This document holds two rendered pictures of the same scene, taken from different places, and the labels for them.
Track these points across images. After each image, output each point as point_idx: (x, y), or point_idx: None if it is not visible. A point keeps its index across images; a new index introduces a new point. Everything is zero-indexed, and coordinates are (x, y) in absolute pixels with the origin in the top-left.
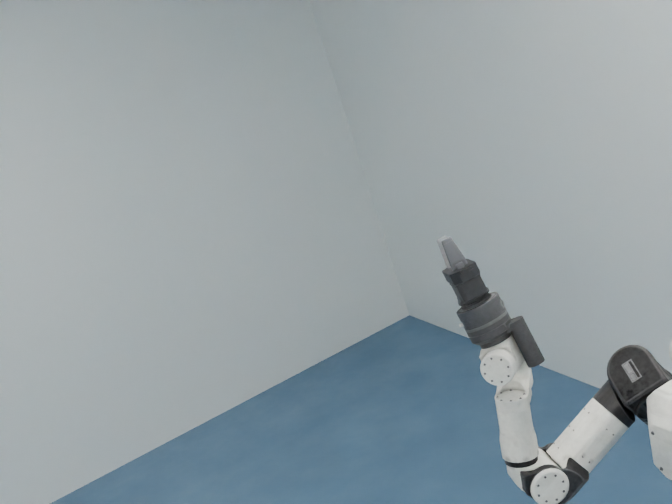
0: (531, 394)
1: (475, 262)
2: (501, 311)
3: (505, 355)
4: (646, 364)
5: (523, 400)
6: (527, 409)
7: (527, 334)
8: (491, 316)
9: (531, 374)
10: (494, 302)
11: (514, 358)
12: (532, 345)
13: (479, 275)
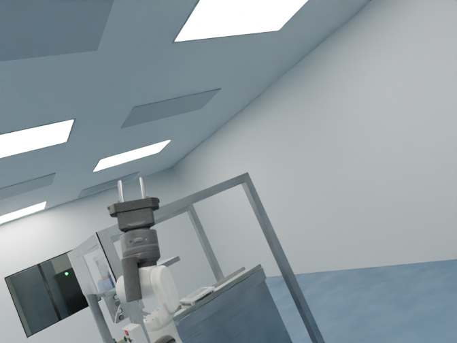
0: (160, 324)
1: (113, 204)
2: (125, 247)
3: (118, 281)
4: None
5: (145, 323)
6: (150, 333)
7: (123, 273)
8: (121, 248)
9: (163, 308)
10: (122, 238)
11: (124, 287)
12: (124, 284)
13: (117, 214)
